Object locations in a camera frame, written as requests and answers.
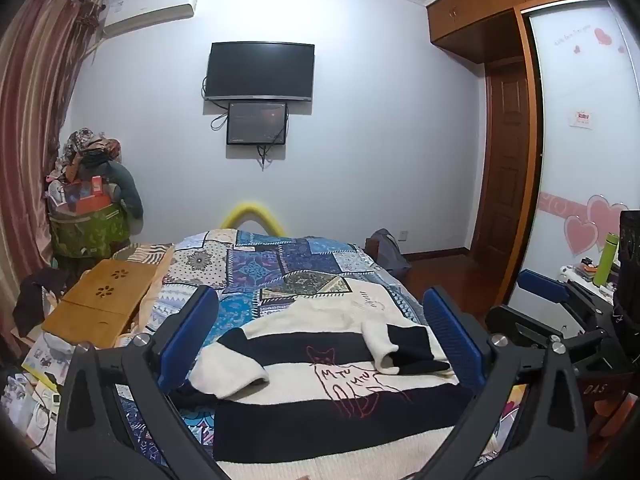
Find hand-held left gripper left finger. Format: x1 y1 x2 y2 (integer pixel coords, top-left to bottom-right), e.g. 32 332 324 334
55 286 236 480

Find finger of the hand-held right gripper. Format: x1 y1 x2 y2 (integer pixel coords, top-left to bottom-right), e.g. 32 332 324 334
516 269 608 333
486 304 568 350

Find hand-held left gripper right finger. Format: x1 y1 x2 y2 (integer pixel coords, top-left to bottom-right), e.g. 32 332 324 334
415 286 588 480

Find cream and navy striped sweater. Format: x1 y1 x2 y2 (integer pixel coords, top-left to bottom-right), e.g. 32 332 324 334
187 280 501 480

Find pile of patterned clothes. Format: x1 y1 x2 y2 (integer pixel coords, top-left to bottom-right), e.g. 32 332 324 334
55 127 123 181

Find green bottle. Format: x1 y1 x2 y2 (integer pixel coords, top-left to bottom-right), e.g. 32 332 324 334
595 232 620 288

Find wooden lap desk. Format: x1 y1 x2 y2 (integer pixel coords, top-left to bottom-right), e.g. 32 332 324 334
41 259 160 350

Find grey bag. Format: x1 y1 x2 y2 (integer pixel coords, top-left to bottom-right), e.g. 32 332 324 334
367 228 414 279

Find patchwork bed quilt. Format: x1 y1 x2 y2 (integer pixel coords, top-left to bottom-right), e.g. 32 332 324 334
115 229 526 480

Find white heart-sticker sliding door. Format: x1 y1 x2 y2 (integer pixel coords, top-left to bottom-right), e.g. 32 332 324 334
510 0 640 306

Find brown wooden door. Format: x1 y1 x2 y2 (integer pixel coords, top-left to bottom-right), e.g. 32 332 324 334
470 57 535 266

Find yellow foam tube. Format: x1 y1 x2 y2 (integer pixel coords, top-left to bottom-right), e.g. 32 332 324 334
221 200 288 236

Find green fabric basket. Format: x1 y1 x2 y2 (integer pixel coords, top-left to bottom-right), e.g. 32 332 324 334
48 199 132 261

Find dark purple garment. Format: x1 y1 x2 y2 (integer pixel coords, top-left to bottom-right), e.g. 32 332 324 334
12 267 67 339

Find pile of papers and boxes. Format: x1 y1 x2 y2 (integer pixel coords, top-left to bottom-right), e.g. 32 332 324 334
0 330 76 463

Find red boxes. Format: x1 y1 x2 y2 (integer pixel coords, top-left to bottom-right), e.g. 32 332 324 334
62 175 112 212

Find red striped curtain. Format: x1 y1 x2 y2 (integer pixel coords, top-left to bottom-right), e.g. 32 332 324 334
0 0 106 341

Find wooden overhead cabinet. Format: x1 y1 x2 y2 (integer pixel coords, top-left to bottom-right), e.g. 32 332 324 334
426 0 606 63

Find white air conditioner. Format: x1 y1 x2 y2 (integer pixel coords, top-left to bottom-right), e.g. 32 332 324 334
102 0 201 37

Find small black wall monitor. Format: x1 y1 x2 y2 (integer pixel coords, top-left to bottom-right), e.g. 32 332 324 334
226 101 290 147

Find black wall television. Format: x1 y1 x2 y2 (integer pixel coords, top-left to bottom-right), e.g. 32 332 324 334
202 41 316 102

